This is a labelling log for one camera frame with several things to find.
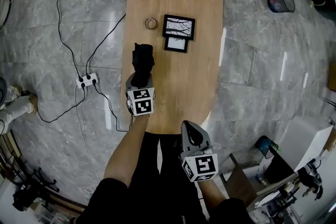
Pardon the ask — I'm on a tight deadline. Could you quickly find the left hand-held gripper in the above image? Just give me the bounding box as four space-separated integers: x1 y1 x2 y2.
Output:
125 72 156 116

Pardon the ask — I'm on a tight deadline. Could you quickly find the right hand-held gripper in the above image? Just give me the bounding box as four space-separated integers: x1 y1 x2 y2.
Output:
180 120 219 183

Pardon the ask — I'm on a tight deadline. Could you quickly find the black umbrella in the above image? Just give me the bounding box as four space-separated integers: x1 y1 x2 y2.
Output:
131 42 155 88

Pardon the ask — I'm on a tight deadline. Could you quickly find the person's left forearm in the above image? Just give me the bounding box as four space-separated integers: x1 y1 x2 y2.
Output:
103 114 151 188

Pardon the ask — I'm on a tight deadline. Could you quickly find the person's right forearm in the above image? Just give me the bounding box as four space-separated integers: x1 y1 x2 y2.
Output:
195 178 230 209

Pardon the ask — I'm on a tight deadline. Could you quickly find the white power strip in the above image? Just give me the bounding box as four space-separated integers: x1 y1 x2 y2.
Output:
76 72 101 89

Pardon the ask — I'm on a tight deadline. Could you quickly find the clear tape roll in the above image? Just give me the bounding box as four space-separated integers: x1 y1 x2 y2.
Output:
144 16 158 30

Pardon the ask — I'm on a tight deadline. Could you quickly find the brown wooden stool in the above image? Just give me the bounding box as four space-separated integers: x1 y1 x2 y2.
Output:
219 153 259 207

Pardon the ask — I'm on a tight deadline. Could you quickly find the person's black clothing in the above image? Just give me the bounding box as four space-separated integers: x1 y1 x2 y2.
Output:
75 131 254 224

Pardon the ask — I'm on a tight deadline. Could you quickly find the blue lined wastebasket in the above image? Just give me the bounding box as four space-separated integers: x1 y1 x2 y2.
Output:
255 135 279 160

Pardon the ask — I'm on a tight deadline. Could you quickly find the white board panel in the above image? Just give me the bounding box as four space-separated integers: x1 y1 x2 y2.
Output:
277 114 334 173

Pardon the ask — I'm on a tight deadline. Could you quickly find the cardboard box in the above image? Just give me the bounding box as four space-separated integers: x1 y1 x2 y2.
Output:
327 61 336 93

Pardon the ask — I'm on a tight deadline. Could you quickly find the black tripod stand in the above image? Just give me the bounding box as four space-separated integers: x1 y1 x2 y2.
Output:
12 166 60 212

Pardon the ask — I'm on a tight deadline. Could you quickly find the black mesh wastebasket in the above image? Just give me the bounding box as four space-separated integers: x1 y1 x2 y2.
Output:
267 0 296 14

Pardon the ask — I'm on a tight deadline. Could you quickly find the small black picture frame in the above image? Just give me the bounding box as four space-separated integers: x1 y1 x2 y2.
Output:
164 36 190 54

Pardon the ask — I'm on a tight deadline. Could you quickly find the large black picture frame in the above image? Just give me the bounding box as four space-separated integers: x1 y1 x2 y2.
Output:
161 14 196 41

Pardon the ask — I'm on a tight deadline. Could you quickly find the white cable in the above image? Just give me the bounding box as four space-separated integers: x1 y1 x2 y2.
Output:
74 85 102 205

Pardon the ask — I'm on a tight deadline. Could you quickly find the black cable with adapter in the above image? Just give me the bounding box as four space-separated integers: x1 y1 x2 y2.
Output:
45 0 82 81

